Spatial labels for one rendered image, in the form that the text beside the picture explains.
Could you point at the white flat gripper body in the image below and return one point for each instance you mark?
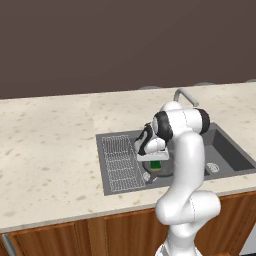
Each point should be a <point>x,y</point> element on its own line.
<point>153,155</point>

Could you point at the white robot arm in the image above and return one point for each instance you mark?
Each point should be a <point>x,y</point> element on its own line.
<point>185,160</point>

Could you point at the green sponge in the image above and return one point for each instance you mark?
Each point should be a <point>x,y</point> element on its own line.
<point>155,165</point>

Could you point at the dark grey pan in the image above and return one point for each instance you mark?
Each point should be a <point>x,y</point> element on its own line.
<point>165,169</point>

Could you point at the grey sink tap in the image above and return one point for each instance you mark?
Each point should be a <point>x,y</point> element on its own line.
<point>185,95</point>

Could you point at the dark grey double sink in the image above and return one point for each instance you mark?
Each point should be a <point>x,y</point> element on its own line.
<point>226,150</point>

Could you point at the grey stool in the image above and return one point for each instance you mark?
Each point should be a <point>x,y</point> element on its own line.
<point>150,87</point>

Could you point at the wooden cupboard door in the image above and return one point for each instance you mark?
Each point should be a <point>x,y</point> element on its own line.
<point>46,241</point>
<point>133,233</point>
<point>233,216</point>

